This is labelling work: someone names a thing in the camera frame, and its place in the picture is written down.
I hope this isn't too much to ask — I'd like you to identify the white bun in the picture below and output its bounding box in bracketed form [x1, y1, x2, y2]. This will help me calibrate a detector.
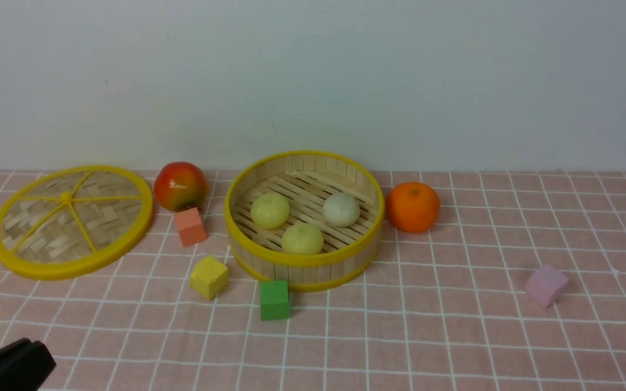
[321, 193, 361, 227]

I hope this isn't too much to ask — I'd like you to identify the pale yellow bun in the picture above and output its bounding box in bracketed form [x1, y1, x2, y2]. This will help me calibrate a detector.
[281, 222, 324, 255]
[251, 192, 290, 230]

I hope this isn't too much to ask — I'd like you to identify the yellow bamboo steamer tray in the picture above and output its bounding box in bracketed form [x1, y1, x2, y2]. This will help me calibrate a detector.
[224, 150, 385, 292]

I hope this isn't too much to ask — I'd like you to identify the yellow bamboo steamer lid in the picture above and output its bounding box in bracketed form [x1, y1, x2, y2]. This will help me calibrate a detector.
[0, 166, 154, 281]

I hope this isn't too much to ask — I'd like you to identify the orange fruit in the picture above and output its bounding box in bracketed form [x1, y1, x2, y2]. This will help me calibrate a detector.
[385, 181, 441, 233]

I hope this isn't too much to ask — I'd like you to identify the green cube block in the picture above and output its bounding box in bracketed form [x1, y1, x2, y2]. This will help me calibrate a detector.
[259, 280, 292, 321]

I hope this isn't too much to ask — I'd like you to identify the orange cube block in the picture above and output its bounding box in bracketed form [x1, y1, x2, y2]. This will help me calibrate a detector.
[174, 207, 208, 247]

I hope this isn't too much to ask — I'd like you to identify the yellow cube block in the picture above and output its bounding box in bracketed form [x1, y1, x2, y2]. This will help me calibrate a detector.
[189, 255, 229, 300]

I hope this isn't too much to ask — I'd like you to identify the red apple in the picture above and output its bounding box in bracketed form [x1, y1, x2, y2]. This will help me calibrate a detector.
[153, 161, 210, 213]

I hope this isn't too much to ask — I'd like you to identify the pink checkered tablecloth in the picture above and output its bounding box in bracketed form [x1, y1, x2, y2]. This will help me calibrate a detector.
[0, 171, 626, 390]

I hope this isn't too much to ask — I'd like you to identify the pink block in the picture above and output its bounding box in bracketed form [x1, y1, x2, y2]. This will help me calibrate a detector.
[525, 264, 569, 308]

